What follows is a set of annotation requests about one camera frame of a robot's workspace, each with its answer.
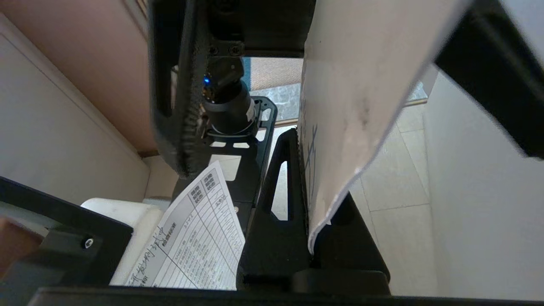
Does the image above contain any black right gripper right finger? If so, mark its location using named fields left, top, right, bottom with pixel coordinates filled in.
left=292, top=190, right=392, bottom=296

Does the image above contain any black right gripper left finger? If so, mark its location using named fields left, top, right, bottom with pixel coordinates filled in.
left=236, top=127, right=314, bottom=293

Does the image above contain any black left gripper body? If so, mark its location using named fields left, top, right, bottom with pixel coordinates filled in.
left=193, top=0, right=317, bottom=58

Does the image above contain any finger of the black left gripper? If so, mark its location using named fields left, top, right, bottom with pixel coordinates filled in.
left=433, top=0, right=544, bottom=160
left=148, top=0, right=211, bottom=179

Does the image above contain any blue and white door hanger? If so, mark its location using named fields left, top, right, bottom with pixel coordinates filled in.
left=297, top=0, right=470, bottom=255

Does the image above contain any beige room door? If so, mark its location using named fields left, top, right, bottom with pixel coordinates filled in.
left=425, top=0, right=544, bottom=300

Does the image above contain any black cylinder blue light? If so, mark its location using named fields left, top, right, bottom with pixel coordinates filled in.
left=201, top=55, right=258, bottom=136

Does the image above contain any printed paper checklist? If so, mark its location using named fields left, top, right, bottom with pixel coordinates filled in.
left=125, top=161, right=246, bottom=290

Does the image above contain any black cutout metal bracket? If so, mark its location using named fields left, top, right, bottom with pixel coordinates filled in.
left=172, top=96, right=278, bottom=238

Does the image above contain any black metal frame bar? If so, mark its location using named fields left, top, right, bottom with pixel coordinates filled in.
left=0, top=176, right=134, bottom=294

